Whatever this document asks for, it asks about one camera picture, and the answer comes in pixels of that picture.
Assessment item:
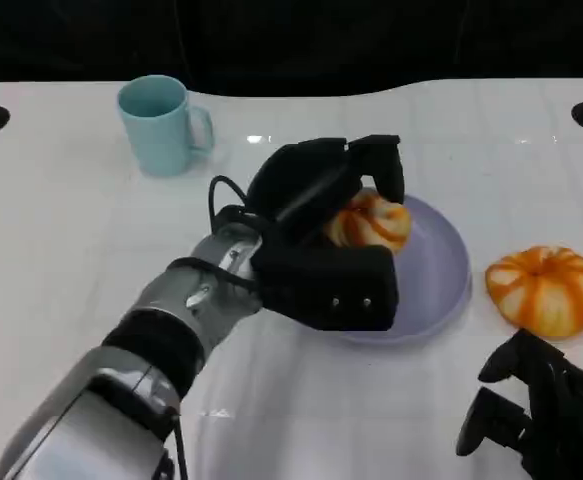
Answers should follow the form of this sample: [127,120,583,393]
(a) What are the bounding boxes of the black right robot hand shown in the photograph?
[454,329,583,480]

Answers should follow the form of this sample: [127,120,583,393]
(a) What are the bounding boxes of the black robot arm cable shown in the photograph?
[168,257,263,294]
[163,407,190,480]
[208,174,257,222]

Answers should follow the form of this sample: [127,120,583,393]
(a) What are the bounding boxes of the orange white toy bread roll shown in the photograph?
[322,188,413,254]
[485,244,583,342]

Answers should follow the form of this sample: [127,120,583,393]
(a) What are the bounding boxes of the black backdrop cloth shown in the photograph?
[0,0,583,99]

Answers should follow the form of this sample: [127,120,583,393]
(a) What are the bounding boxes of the pale green mug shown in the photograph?
[116,74,216,177]

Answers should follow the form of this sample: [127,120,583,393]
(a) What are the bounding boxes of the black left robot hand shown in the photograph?
[246,133,406,247]

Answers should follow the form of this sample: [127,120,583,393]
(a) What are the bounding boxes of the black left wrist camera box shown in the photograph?
[249,243,401,332]

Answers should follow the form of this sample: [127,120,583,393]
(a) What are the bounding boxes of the lilac plate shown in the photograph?
[328,193,473,346]

